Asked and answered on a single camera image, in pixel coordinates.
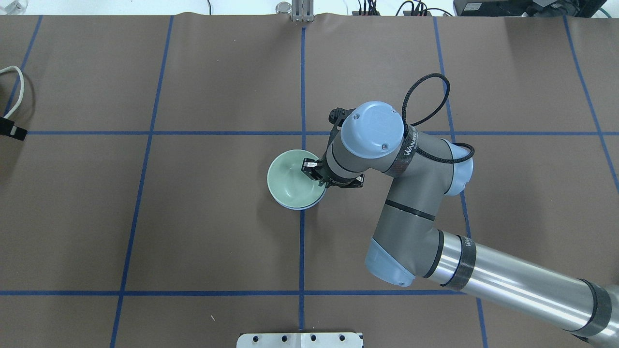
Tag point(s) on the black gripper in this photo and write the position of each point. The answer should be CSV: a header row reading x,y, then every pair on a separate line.
x,y
311,168

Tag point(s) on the green plastic bowl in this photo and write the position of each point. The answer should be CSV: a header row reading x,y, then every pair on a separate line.
x,y
285,176

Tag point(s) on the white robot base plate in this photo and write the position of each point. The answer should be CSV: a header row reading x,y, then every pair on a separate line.
x,y
301,340

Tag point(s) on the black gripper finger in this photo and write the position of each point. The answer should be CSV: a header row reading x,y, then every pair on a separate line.
x,y
9,129

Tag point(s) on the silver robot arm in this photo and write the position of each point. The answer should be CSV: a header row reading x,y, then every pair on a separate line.
x,y
406,244

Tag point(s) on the aluminium frame post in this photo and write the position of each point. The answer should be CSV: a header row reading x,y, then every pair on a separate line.
x,y
302,11

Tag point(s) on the black monitor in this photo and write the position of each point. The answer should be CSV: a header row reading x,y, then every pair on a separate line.
x,y
527,8

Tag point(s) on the blue plastic bowl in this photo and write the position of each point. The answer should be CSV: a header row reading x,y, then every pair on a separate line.
x,y
299,201

